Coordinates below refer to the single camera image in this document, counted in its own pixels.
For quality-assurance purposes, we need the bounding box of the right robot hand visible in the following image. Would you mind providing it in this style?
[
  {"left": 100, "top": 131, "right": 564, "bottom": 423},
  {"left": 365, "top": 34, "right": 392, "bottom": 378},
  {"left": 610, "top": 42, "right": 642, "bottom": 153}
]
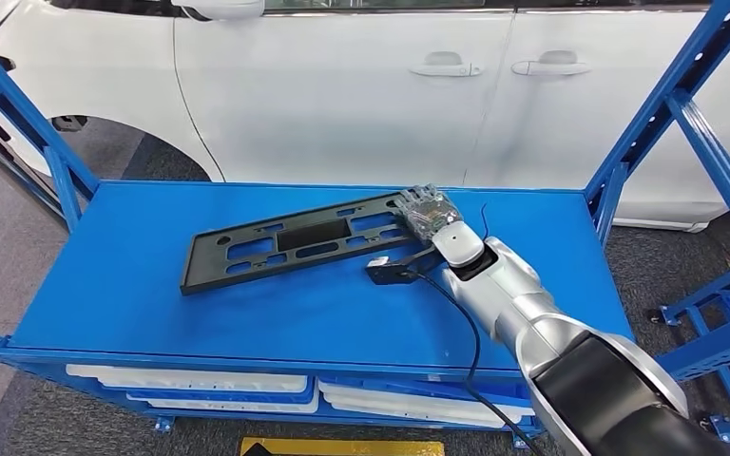
[{"left": 394, "top": 183, "right": 465, "bottom": 243}]

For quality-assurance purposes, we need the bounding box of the yellow floor tape square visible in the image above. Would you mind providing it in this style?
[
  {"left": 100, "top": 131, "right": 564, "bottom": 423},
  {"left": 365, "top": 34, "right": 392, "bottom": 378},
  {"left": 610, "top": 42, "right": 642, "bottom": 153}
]
[{"left": 239, "top": 437, "right": 446, "bottom": 456}]

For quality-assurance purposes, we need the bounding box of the translucent white plastic bin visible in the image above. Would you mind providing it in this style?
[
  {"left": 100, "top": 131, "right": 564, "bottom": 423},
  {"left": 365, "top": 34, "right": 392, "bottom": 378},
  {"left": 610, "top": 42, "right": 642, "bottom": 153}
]
[{"left": 66, "top": 363, "right": 310, "bottom": 394}]

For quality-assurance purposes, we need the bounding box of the black plastic frame part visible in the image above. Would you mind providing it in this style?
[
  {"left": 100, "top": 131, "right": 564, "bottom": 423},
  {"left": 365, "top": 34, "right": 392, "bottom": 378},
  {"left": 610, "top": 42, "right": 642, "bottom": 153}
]
[{"left": 180, "top": 191, "right": 416, "bottom": 297}]

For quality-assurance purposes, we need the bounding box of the black camera cable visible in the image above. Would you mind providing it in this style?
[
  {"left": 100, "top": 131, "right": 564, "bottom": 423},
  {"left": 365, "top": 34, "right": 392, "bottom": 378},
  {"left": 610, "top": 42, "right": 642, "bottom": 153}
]
[{"left": 402, "top": 267, "right": 546, "bottom": 456}]

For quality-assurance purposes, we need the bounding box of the white car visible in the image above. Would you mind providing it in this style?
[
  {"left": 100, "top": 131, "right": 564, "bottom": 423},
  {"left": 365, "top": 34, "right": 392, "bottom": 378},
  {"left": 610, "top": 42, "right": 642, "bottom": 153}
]
[{"left": 0, "top": 0, "right": 730, "bottom": 234}]

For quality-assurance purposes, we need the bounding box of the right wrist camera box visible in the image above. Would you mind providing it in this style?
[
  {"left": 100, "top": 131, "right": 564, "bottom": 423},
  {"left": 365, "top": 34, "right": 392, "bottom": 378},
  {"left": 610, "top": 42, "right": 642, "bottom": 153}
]
[{"left": 364, "top": 255, "right": 426, "bottom": 288}]

